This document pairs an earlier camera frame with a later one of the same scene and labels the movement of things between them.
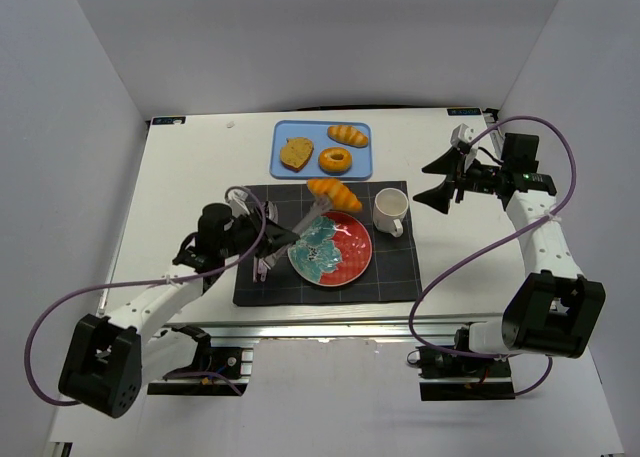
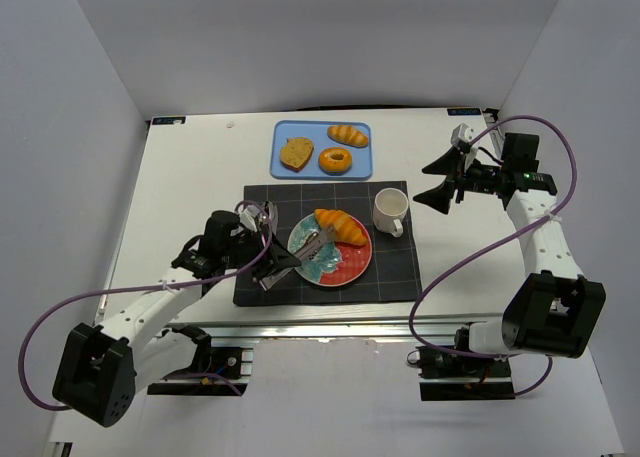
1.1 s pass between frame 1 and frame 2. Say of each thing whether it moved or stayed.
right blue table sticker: stayed
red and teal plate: stayed
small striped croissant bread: stayed
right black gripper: stayed
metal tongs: moved
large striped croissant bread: moved
